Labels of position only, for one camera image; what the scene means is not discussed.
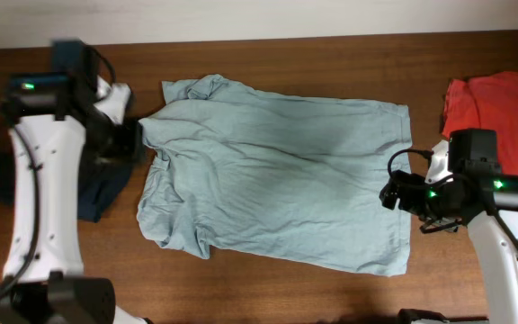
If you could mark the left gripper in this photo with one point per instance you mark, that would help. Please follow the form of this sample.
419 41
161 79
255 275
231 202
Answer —
129 146

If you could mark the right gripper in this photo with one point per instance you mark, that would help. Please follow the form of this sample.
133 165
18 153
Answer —
408 202

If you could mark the light blue t-shirt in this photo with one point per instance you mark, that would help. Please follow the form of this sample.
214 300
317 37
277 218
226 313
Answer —
275 175

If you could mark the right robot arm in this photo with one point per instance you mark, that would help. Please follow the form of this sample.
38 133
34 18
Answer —
487 206

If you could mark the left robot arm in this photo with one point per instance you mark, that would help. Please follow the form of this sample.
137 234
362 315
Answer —
52 116

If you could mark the dark navy folded garment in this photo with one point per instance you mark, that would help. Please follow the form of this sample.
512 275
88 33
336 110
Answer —
99 184

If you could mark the red t-shirt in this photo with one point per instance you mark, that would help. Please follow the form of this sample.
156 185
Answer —
486 102

